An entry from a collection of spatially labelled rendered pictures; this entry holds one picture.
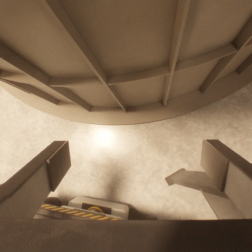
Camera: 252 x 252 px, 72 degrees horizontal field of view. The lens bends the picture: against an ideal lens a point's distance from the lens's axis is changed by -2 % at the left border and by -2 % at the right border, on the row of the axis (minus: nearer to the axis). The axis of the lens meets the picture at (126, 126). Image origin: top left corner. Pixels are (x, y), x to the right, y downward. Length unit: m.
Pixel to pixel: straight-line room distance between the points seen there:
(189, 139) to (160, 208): 0.35
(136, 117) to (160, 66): 0.40
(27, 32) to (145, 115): 0.63
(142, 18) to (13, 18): 0.22
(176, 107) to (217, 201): 0.46
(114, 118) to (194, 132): 0.40
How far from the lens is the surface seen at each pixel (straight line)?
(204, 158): 0.17
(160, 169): 0.89
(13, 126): 1.21
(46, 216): 0.71
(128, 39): 0.40
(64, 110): 1.01
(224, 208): 0.64
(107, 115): 0.91
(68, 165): 0.17
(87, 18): 0.35
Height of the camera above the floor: 0.89
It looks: 78 degrees down
